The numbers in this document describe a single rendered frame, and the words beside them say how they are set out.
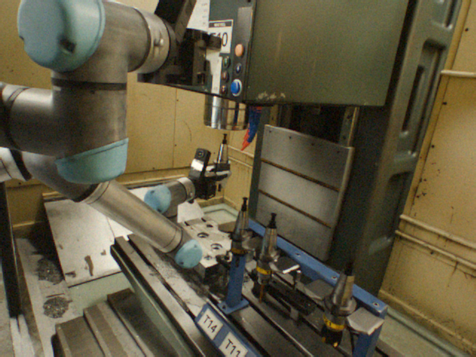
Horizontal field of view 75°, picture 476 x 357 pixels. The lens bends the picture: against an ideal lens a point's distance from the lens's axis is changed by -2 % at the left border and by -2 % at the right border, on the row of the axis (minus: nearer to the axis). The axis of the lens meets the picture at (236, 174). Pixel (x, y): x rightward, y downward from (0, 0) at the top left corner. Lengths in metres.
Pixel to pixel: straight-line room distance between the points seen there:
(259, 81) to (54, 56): 0.50
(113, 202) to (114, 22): 0.45
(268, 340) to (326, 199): 0.62
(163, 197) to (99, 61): 0.60
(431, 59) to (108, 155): 1.40
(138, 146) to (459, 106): 1.69
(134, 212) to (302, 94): 0.51
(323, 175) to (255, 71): 0.74
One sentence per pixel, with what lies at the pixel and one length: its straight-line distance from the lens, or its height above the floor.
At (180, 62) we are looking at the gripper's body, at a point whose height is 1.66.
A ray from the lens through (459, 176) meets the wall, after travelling 1.57.
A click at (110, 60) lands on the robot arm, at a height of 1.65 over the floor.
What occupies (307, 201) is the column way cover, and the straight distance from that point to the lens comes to 1.45.
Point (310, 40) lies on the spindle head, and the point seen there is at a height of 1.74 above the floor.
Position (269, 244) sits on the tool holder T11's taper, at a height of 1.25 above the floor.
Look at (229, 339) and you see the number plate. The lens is 0.99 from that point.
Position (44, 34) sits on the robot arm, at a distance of 0.34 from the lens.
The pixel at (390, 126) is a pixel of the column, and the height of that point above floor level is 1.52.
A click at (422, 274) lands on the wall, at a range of 1.74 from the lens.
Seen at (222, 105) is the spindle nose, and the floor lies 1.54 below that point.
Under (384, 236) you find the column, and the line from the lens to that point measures 1.71.
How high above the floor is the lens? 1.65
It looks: 18 degrees down
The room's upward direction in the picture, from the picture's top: 6 degrees clockwise
